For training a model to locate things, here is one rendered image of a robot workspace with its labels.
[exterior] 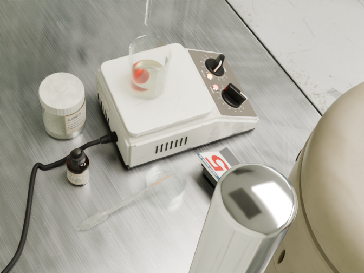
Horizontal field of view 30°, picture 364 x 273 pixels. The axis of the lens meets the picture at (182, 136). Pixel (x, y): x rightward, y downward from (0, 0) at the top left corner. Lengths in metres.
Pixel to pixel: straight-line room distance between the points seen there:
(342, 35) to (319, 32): 0.04
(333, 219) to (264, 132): 0.75
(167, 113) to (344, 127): 0.63
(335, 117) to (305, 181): 0.03
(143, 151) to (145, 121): 0.05
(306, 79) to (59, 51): 0.38
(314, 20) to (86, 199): 0.48
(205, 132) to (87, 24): 0.28
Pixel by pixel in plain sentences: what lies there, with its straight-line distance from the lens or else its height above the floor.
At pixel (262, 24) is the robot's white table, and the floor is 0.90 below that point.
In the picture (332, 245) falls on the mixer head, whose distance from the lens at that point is 0.24.
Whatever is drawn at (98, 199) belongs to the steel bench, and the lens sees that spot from 0.90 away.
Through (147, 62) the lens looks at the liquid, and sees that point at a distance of 0.89.
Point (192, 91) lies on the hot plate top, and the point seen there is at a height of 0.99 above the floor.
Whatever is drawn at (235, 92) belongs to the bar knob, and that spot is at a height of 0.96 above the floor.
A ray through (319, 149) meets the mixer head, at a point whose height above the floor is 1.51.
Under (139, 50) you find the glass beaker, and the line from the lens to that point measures 0.87.
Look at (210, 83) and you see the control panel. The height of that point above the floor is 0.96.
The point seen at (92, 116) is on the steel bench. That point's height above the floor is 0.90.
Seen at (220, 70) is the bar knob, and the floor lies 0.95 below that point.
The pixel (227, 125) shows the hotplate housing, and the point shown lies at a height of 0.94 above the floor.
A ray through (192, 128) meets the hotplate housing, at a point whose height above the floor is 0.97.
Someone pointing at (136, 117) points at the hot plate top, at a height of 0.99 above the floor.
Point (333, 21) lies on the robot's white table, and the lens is 1.14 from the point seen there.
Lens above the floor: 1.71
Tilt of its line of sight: 58 degrees down
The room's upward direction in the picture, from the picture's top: 11 degrees clockwise
